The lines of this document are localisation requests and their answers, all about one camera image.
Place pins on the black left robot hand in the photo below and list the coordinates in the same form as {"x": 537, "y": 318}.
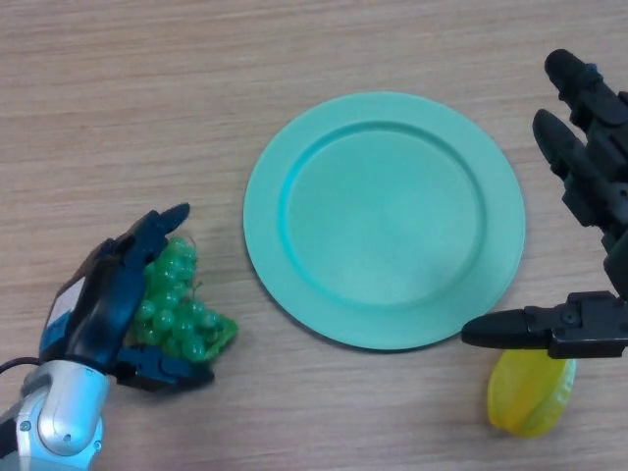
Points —
{"x": 98, "y": 314}

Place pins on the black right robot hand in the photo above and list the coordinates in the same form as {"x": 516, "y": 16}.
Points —
{"x": 593, "y": 172}

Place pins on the green grapes bunch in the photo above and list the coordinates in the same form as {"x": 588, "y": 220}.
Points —
{"x": 176, "y": 304}

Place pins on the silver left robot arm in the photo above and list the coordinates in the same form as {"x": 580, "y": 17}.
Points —
{"x": 49, "y": 417}

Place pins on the green round plate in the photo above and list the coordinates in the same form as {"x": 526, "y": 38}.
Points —
{"x": 384, "y": 222}

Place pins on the yellow starfruit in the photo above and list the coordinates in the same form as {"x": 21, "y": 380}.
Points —
{"x": 530, "y": 400}

